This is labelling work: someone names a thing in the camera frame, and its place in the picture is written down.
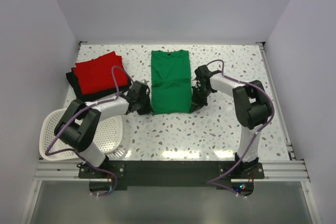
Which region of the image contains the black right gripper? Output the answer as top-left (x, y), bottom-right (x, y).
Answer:
top-left (190, 87), bottom-right (213, 113)

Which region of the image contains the green t shirt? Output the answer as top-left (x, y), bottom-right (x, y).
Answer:
top-left (151, 50), bottom-right (192, 114)

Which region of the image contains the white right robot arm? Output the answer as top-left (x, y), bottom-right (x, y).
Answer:
top-left (190, 65), bottom-right (275, 178)

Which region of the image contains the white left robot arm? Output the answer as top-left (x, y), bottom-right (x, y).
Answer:
top-left (53, 81), bottom-right (153, 178)

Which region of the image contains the folded black t shirt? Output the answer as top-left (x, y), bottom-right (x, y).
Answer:
top-left (66, 66), bottom-right (131, 102)

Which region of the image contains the white plastic basket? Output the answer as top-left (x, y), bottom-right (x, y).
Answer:
top-left (39, 108), bottom-right (122, 161)

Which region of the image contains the folded red t shirt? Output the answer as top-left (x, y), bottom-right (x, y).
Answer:
top-left (73, 51), bottom-right (129, 95)

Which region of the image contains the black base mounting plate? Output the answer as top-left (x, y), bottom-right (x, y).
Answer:
top-left (77, 161), bottom-right (265, 196)

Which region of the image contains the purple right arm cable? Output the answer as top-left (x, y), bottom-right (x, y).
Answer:
top-left (207, 60), bottom-right (275, 190)

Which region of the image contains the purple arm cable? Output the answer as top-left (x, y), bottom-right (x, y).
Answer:
top-left (207, 60), bottom-right (275, 190)
top-left (45, 66), bottom-right (137, 197)

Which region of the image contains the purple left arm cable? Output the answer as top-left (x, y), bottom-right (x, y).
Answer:
top-left (45, 66), bottom-right (137, 197)

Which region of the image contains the aluminium front rail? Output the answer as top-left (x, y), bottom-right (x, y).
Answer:
top-left (35, 160), bottom-right (310, 182)

